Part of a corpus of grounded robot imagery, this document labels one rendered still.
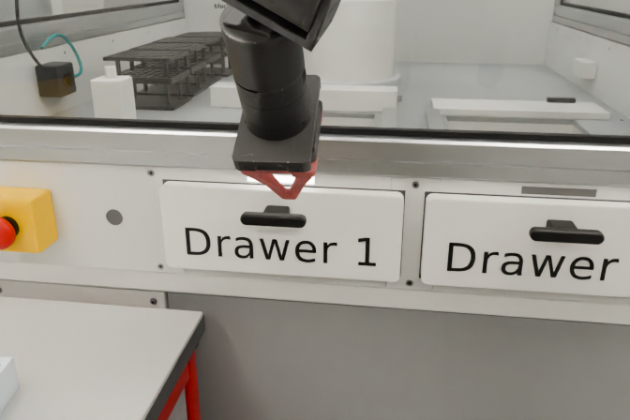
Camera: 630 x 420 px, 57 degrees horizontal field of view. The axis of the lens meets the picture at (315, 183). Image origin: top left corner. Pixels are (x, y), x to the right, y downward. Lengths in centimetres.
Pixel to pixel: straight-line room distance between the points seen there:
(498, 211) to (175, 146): 38
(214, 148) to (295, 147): 23
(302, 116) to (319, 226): 23
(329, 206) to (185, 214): 18
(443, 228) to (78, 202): 45
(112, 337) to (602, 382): 61
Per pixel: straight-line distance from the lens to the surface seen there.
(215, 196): 69
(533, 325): 79
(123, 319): 78
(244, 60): 43
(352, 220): 67
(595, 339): 82
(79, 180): 78
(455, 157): 66
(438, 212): 67
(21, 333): 80
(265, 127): 47
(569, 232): 66
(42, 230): 79
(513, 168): 68
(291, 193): 55
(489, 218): 68
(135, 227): 77
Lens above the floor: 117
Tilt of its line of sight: 20 degrees down
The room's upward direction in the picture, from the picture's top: straight up
